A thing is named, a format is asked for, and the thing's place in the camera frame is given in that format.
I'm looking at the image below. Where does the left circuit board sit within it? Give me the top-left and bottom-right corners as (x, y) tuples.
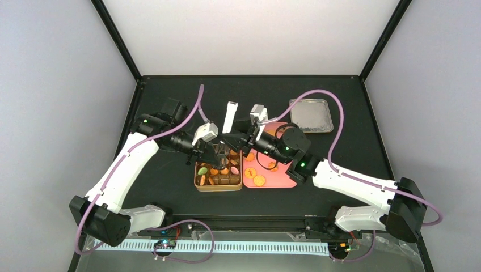
(153, 240), (177, 250)

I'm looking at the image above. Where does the black front rail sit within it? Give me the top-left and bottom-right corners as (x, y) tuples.
(147, 215), (350, 240)

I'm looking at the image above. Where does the white slotted cable duct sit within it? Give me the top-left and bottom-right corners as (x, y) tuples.
(98, 239), (330, 257)

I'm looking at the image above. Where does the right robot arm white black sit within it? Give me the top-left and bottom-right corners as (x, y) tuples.
(231, 120), (427, 243)

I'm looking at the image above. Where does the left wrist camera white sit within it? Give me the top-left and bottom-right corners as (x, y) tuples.
(192, 122), (218, 146)

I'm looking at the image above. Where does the silver tin lid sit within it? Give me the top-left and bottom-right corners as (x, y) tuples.
(290, 99), (334, 134)

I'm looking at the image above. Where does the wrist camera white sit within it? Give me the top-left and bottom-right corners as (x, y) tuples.
(250, 104), (268, 141)
(192, 122), (218, 146)

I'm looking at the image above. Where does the pink plastic tray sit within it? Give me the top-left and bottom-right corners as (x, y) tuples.
(242, 122), (299, 189)

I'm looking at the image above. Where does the round golden cookie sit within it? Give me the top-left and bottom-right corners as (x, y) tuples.
(253, 175), (266, 187)

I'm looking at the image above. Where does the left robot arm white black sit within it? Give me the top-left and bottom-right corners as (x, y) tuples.
(69, 99), (224, 247)

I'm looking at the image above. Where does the green round cookie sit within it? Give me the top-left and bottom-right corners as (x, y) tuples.
(197, 167), (208, 176)

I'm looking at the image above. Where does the gold cookie tin box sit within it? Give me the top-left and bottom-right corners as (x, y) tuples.
(194, 150), (243, 192)

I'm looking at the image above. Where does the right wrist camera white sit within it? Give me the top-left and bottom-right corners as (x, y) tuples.
(250, 104), (268, 141)

